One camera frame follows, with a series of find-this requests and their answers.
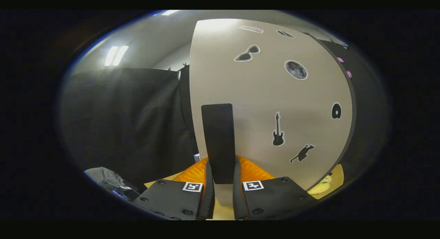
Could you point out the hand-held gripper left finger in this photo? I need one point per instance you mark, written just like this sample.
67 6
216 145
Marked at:
172 197

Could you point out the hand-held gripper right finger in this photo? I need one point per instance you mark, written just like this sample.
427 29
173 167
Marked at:
275 197

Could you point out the beige cabinet door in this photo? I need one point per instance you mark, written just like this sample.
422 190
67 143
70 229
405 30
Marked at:
261 94

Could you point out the yellow plush toy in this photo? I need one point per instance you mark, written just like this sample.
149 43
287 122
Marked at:
319 188

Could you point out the light blue book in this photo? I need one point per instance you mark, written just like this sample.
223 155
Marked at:
197 158

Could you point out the grey patterned clothing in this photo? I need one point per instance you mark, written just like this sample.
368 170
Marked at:
103 177

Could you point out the black backdrop cloth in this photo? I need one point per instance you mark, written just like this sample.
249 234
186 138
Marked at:
130 122

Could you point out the grey cabinet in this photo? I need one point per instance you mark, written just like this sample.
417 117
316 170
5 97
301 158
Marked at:
354 108

